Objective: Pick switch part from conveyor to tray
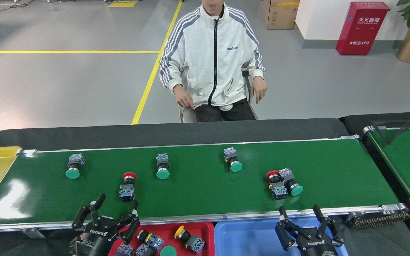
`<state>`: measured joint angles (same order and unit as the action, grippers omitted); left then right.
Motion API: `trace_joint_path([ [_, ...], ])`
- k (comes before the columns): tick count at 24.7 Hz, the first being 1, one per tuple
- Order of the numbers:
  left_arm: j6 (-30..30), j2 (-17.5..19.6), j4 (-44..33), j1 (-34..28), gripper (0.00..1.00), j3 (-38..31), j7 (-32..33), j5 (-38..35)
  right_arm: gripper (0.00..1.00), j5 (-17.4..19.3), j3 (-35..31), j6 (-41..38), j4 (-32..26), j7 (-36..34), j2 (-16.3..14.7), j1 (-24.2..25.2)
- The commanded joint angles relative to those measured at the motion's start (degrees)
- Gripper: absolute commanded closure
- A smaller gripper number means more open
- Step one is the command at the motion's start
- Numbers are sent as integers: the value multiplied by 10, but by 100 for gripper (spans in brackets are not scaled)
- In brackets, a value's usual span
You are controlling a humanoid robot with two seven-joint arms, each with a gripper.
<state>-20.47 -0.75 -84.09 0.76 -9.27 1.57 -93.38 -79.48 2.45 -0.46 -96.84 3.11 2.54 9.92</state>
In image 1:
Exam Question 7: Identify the person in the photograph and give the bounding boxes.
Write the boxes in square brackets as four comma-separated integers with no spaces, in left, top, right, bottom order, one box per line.
[159,0,267,122]

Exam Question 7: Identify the green conveyor belt silver frame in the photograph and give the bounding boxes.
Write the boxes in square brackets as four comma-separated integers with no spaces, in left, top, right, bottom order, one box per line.
[0,135,410,237]

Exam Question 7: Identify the black cable bundle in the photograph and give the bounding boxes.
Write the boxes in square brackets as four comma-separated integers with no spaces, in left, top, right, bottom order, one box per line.
[370,113,410,145]

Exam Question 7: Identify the short green conveyor belt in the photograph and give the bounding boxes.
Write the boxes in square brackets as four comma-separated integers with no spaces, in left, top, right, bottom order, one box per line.
[363,125,410,207]

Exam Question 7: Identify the brown cardboard box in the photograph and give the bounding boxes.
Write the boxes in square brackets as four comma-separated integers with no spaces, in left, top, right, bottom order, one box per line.
[263,0,300,30]

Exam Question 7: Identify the person's right hand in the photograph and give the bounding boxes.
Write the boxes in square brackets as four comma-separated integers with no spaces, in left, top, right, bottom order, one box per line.
[173,85,194,109]

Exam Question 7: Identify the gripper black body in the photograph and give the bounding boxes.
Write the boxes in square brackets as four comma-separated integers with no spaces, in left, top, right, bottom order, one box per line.
[296,230,340,256]
[70,220,122,256]

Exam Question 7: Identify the conveyor drive chain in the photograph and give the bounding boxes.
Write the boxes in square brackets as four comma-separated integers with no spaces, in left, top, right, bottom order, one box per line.
[347,210,410,228]

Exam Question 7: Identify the red fire extinguisher box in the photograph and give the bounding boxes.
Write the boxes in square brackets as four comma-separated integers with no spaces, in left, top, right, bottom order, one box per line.
[336,1,391,55]

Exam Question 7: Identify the yellow mushroom push button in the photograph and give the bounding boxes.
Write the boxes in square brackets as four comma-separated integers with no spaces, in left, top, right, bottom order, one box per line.
[174,225,206,254]
[135,244,154,256]

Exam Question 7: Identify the red plastic tray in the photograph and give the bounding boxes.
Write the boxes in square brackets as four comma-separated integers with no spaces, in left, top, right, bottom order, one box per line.
[107,222,215,256]

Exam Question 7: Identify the person's left hand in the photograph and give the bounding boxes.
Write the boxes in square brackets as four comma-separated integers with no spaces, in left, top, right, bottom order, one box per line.
[251,76,267,104]

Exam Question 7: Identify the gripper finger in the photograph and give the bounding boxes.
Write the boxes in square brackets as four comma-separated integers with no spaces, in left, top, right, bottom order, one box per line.
[313,204,345,247]
[72,193,106,230]
[275,206,300,251]
[114,200,141,245]

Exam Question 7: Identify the blue plastic tray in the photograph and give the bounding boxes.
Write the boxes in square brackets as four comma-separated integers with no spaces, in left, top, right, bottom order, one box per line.
[214,216,348,256]

